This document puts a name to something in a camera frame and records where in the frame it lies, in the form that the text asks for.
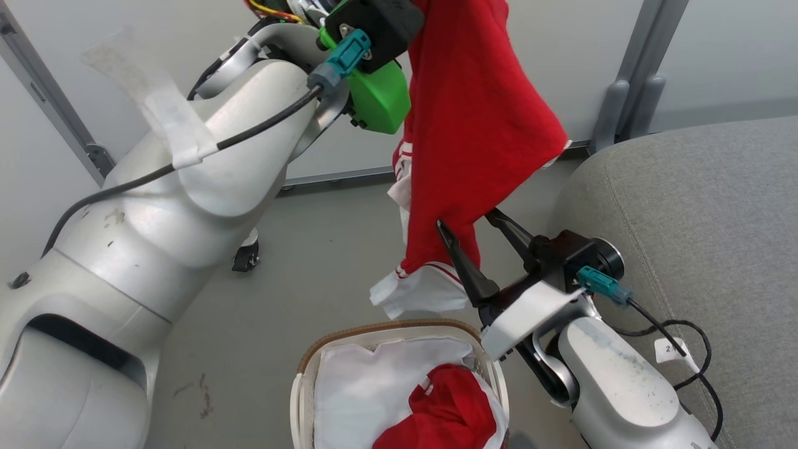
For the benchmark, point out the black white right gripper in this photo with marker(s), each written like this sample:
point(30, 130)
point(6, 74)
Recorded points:
point(561, 255)

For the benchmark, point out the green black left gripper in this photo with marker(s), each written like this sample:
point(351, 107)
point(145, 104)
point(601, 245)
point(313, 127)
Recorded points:
point(380, 93)

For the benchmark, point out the red garment with white trim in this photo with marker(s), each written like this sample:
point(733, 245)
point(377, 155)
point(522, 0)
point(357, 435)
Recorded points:
point(474, 125)

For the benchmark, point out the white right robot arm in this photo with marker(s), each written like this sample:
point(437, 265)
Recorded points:
point(623, 393)

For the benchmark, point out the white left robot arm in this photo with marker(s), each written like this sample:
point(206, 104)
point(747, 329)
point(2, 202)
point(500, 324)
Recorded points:
point(143, 249)

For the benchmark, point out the white laundry basket brown rim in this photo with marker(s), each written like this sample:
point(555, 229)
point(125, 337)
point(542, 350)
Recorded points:
point(305, 374)

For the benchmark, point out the crumpled red garment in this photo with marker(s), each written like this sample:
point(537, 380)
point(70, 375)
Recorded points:
point(446, 411)

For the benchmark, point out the white cloth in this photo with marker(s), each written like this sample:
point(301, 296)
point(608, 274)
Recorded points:
point(361, 386)

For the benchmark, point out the black caster wheel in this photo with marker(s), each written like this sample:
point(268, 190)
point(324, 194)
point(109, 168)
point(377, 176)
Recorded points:
point(246, 255)

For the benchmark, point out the white tape strip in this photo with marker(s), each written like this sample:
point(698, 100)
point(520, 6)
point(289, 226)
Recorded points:
point(168, 115)

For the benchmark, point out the grey fabric sofa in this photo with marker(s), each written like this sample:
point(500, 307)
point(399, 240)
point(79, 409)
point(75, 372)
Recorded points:
point(704, 237)

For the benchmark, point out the grey metal floor rail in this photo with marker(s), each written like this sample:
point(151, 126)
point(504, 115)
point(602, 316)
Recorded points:
point(349, 178)

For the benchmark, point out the grey metal post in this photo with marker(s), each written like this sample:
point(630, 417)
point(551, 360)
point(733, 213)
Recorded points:
point(642, 75)

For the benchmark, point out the slanted grey metal rail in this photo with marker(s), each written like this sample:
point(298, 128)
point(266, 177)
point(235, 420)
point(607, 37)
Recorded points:
point(56, 106)

